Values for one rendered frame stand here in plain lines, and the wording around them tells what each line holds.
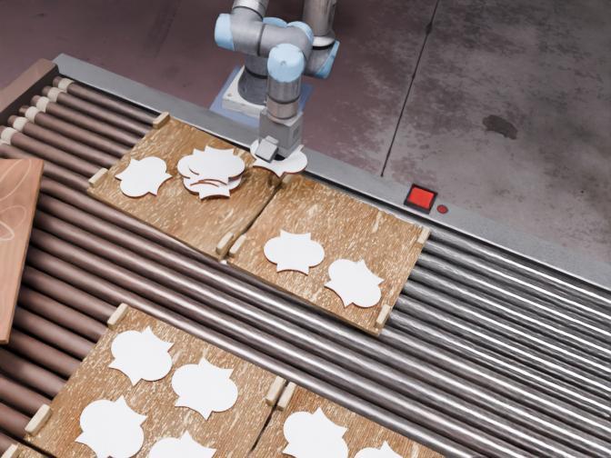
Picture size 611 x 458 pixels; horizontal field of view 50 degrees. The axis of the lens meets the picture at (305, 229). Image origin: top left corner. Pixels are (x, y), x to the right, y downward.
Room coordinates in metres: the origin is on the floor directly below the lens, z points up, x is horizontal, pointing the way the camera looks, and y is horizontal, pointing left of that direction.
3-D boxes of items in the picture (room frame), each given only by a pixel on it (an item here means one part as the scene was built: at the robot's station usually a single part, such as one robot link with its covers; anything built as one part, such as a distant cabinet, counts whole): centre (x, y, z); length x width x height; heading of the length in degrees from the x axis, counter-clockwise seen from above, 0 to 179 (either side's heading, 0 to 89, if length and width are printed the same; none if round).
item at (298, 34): (1.25, 0.10, 1.33); 0.11 x 0.11 x 0.08; 84
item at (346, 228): (1.00, -0.07, 0.93); 0.41 x 0.35 x 0.02; 69
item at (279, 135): (1.13, 0.10, 1.18); 0.12 x 0.09 x 0.16; 155
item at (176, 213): (1.15, 0.32, 0.93); 0.41 x 0.35 x 0.02; 67
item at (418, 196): (1.21, -0.30, 0.92); 0.06 x 0.06 x 0.01; 72
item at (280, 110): (1.15, 0.09, 1.25); 0.08 x 0.08 x 0.05
